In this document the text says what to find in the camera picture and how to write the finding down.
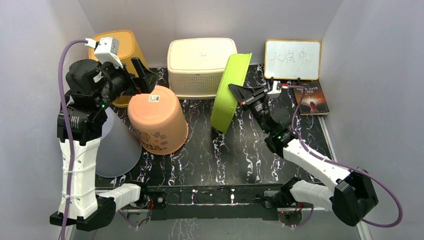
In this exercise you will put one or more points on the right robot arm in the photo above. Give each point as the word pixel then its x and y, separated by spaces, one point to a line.
pixel 349 194

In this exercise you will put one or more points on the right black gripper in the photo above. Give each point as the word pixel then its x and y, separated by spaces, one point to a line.
pixel 244 94

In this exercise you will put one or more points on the grey and tan bucket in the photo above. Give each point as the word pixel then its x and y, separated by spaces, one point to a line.
pixel 119 149

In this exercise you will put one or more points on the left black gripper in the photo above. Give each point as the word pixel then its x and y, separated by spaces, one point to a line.
pixel 146 79

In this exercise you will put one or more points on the orange mesh basket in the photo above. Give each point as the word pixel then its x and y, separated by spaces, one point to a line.
pixel 128 48

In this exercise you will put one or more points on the dark book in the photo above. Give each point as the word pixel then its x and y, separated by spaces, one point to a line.
pixel 314 101

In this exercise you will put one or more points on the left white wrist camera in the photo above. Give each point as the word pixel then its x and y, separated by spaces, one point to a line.
pixel 106 50

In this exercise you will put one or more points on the small whiteboard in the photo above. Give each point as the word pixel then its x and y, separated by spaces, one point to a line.
pixel 292 59

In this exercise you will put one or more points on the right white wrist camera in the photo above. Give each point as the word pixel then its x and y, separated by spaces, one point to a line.
pixel 277 88

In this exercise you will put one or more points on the aluminium rail frame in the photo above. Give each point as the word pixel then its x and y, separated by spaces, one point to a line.
pixel 109 205

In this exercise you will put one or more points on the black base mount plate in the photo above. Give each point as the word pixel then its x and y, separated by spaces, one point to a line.
pixel 240 201

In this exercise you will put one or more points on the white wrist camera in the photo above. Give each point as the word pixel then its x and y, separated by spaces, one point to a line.
pixel 106 50
pixel 277 88

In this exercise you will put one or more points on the orange paper bucket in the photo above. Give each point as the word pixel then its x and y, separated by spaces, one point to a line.
pixel 158 120

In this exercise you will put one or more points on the green plastic tray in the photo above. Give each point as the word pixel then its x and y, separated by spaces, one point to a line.
pixel 225 103

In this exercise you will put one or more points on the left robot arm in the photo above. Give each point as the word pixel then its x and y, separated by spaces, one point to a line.
pixel 79 132

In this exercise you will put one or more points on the cream perforated basket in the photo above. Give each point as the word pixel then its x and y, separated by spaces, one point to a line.
pixel 195 66

